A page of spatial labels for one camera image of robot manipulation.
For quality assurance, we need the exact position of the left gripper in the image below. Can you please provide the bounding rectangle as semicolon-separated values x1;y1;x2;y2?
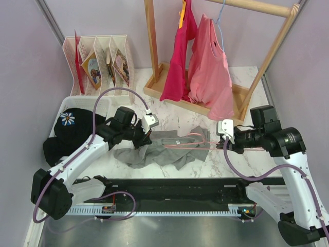
122;119;152;149

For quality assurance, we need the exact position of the grey t-shirt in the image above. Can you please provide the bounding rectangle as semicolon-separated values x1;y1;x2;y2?
114;126;210;170

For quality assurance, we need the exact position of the pink wire hanger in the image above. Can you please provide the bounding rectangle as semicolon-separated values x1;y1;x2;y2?
163;132;265;151

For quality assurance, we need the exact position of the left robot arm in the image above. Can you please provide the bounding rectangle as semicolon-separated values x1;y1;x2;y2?
31;107;159;223

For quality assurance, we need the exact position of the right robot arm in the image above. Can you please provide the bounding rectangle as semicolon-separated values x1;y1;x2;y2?
216;105;328;246

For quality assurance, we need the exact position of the magenta t-shirt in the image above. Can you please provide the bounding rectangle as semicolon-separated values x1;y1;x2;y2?
160;1;197;101

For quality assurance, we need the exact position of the pink t-shirt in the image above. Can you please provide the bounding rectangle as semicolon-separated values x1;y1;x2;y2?
188;14;234;120

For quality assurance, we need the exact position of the orange hanger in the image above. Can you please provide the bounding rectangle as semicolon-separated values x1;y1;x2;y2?
178;0;187;29

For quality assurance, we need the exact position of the wooden clothes rack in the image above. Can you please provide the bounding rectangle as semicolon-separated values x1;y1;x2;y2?
143;1;300;124

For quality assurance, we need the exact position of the white laundry basket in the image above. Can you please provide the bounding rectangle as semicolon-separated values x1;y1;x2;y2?
49;96;112;137

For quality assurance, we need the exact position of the black clothing with daisy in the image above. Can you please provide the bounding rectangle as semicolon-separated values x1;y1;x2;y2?
43;108;93;167

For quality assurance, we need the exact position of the children's book pink cover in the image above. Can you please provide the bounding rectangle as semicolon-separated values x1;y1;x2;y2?
113;49;130;86

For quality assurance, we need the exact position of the thin dark book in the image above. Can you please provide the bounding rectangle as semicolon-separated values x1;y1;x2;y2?
106;49;115;80

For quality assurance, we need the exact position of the white magazine file rack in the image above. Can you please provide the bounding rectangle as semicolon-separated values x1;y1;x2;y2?
62;34;136;105

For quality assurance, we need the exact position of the children's book yellow cover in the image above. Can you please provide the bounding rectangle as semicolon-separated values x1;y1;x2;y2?
82;51;102;90

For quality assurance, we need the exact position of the red folder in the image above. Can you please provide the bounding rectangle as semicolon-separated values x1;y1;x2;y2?
75;30;85;95

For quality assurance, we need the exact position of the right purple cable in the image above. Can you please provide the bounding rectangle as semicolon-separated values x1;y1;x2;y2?
223;133;329;239

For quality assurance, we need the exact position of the purple cable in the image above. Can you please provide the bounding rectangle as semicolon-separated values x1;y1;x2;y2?
33;87;152;234
223;133;329;239

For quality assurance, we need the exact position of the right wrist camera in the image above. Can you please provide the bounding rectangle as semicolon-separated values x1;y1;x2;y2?
216;119;234;144

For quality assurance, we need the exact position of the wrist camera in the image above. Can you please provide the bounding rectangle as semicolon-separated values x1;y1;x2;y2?
216;119;234;144
141;109;159;133

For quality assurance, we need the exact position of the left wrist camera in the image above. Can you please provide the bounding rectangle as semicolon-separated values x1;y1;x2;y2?
141;109;159;133

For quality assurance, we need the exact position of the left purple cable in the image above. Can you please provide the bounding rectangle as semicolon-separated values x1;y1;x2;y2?
33;87;152;234

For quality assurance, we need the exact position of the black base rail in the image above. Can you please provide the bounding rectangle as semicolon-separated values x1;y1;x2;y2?
93;178;254;213

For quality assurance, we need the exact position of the white cable duct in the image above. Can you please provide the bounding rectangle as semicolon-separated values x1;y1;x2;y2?
66;204;241;217

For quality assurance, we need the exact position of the blue wire hanger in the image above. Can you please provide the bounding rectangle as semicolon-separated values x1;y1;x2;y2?
213;0;226;52

